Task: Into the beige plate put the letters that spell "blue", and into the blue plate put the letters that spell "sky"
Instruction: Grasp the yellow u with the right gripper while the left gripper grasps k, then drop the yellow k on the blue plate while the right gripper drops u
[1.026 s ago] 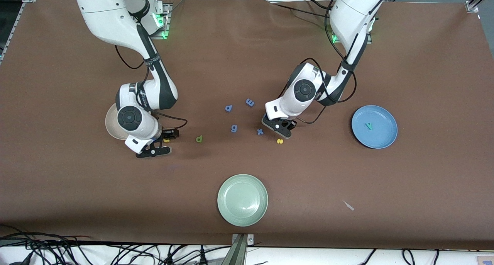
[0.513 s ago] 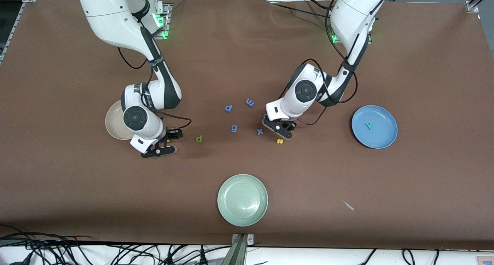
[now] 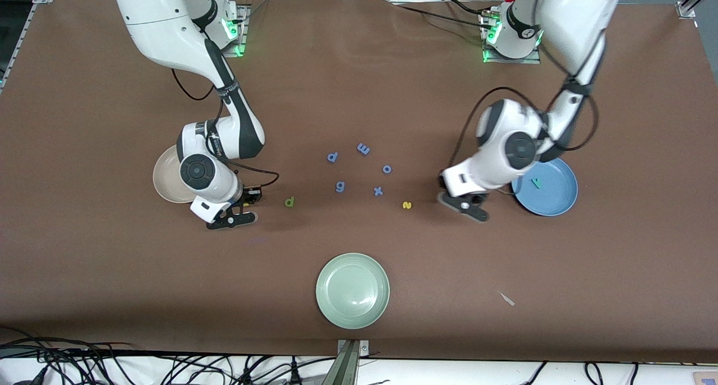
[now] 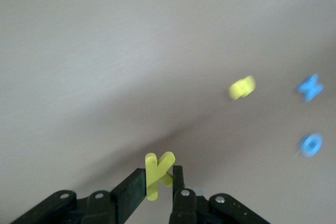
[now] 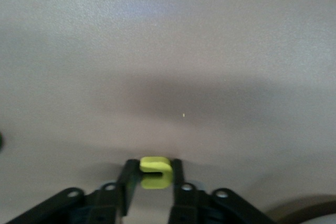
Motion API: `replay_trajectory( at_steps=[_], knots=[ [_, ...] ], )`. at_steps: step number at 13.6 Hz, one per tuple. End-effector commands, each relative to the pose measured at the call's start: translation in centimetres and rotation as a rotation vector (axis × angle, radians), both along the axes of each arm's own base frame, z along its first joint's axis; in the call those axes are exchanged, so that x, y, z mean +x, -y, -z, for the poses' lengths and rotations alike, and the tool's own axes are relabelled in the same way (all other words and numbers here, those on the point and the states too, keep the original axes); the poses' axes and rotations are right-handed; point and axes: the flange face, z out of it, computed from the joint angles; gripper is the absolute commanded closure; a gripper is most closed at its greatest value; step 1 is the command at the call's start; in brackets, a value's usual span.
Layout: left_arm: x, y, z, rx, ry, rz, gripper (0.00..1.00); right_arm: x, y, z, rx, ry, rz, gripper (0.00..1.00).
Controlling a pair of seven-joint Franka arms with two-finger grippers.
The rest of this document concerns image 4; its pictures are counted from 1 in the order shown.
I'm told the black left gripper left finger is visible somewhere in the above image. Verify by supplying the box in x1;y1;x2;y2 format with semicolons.
10;167;146;224

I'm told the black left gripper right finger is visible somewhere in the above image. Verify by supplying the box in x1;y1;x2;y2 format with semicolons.
169;165;271;224

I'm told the yellow letter k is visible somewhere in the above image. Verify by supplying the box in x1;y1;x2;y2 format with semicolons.
144;152;176;202

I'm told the yellow letter s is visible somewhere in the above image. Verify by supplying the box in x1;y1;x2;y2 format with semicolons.
227;74;256;101

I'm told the blue letter o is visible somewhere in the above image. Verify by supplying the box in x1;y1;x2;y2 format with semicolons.
298;132;323;159

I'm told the brown table cover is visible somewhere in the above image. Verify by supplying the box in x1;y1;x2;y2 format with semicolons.
0;0;336;224

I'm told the blue letter x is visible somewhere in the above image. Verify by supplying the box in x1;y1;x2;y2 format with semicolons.
294;73;326;102

